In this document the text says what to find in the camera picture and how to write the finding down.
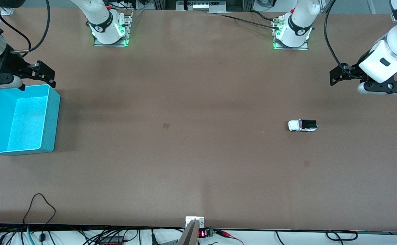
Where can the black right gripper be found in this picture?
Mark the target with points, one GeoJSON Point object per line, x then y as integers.
{"type": "Point", "coordinates": [12, 64]}

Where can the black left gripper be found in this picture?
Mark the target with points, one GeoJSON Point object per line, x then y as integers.
{"type": "Point", "coordinates": [352, 72]}

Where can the white jeep toy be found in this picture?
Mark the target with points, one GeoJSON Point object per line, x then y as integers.
{"type": "Point", "coordinates": [297, 126]}

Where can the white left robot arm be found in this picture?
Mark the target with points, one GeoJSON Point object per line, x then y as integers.
{"type": "Point", "coordinates": [389, 58]}

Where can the teal plastic bin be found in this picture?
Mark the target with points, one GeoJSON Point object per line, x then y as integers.
{"type": "Point", "coordinates": [25, 119]}

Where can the white lit device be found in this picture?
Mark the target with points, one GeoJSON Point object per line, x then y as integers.
{"type": "Point", "coordinates": [201, 5]}

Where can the black power strip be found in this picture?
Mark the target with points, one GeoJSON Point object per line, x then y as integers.
{"type": "Point", "coordinates": [111, 241]}

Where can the red digit display module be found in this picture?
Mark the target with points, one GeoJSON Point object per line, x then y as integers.
{"type": "Point", "coordinates": [205, 233]}

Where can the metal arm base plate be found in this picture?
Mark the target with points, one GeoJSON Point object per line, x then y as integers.
{"type": "Point", "coordinates": [125, 32]}
{"type": "Point", "coordinates": [305, 47]}

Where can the metal table corner bracket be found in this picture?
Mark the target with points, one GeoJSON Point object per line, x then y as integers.
{"type": "Point", "coordinates": [7, 11]}
{"type": "Point", "coordinates": [394, 17]}

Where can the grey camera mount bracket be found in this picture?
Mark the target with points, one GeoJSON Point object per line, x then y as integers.
{"type": "Point", "coordinates": [193, 226]}

